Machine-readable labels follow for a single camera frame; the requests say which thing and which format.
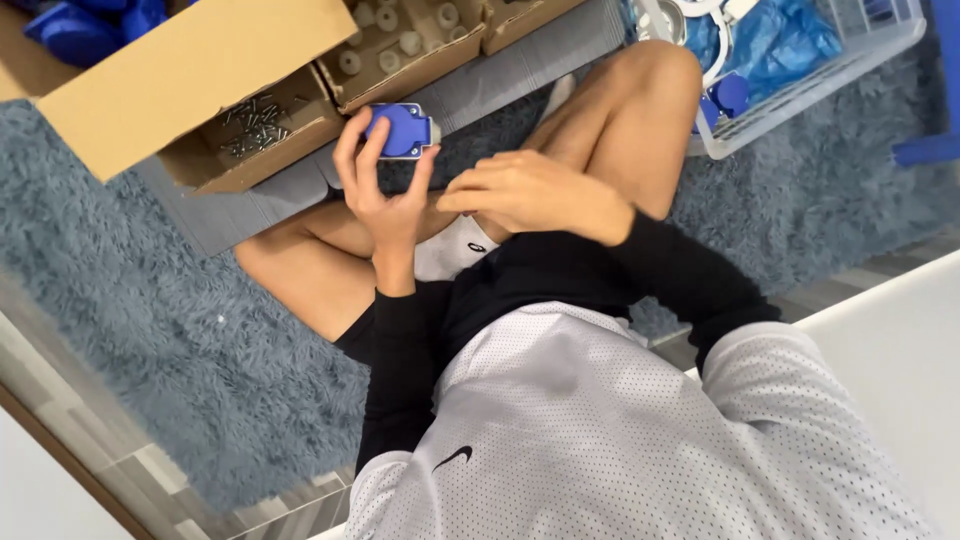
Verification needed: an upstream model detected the person's left hand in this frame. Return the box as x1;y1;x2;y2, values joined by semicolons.
333;105;444;261

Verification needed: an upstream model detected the person's right hand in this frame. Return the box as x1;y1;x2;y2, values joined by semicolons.
435;149;638;248

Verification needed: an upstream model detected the blue lidded socket housing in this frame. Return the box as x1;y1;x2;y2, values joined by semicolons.
364;102;443;161

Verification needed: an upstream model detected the white sock with logo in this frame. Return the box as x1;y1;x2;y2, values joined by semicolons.
413;213;501;283

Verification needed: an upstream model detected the grey corrugated plastic sheet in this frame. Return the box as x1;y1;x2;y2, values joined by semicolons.
130;0;633;259

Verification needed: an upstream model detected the cardboard box with white parts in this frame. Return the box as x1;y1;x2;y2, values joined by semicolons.
315;0;494;116

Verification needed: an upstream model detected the person's right leg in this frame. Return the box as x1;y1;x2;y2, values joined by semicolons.
516;39;706;224

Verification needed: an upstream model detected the person's leg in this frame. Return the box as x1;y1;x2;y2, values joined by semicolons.
516;39;706;224
233;190;470;345

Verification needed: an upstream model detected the group of white plastic sleeves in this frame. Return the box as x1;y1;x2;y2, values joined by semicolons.
337;0;471;77

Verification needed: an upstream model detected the person's left leg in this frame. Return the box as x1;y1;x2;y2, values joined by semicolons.
233;190;470;345

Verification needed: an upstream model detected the small cardboard box with screws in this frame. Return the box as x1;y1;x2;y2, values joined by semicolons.
156;63;348;198

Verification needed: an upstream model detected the pile of metal screws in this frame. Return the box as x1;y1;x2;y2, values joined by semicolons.
217;93;313;160

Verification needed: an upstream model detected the blue round cap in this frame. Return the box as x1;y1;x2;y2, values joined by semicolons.
693;72;752;136

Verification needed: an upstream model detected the white mesh jersey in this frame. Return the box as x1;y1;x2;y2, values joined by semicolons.
341;300;948;540

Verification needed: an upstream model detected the large cardboard box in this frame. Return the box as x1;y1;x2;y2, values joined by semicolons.
0;0;360;184

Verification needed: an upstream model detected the blue plastic bag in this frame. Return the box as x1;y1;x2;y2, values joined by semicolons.
684;0;846;105

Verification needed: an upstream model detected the blue-grey shaggy rug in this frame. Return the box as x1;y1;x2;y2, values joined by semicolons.
0;30;960;516

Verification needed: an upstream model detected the white plastic basket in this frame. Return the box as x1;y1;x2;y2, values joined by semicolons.
632;0;929;161

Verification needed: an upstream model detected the heap of blue plastic parts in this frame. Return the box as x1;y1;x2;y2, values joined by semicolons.
21;0;202;70

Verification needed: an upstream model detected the white furniture panel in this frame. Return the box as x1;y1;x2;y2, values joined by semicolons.
681;249;960;540

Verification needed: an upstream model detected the blue plastic object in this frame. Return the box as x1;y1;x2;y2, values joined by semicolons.
891;0;960;168

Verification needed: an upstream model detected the white plastic ring part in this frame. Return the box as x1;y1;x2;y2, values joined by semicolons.
651;0;760;90

